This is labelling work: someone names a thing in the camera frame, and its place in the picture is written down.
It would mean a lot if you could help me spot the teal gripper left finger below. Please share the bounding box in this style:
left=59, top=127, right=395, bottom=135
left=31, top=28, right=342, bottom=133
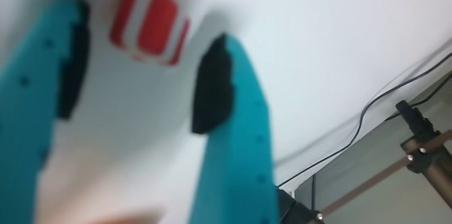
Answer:
left=0, top=0, right=92, bottom=224

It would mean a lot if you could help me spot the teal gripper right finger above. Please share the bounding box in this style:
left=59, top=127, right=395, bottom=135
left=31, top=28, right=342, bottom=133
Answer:
left=189, top=33, right=280, bottom=224

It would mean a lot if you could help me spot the red white striped cube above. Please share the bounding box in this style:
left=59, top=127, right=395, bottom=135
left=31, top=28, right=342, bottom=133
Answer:
left=108, top=0, right=192, bottom=67

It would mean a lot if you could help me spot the black clamp block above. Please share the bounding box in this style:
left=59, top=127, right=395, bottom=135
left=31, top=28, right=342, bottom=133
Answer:
left=275, top=185, right=325, bottom=224

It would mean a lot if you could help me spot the black bronze tripod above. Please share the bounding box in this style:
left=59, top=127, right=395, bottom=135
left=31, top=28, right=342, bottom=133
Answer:
left=320, top=99, right=452, bottom=218

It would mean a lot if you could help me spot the thin black cable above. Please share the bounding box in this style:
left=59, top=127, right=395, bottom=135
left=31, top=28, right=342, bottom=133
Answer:
left=277, top=52, right=452, bottom=188

